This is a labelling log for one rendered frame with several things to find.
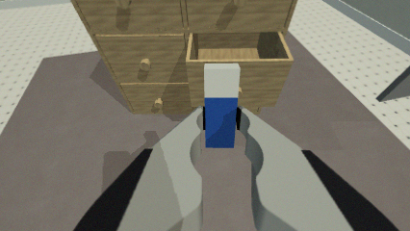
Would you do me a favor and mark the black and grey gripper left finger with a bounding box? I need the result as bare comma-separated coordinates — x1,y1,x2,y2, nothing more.
73,105,206,231

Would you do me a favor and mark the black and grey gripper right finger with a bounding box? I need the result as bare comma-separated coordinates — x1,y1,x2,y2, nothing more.
236,105,399,231

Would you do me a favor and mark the blue and white eraser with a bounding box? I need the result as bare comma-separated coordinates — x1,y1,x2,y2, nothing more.
204,64,241,148

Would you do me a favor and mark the wooden drawer front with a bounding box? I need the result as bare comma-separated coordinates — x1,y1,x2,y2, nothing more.
186,32,294,107
76,0,184,31
186,0,293,30
120,83,193,113
245,107,259,113
95,33,188,81

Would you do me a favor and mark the wooden chest of drawers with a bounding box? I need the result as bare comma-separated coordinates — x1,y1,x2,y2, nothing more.
70,0,297,115

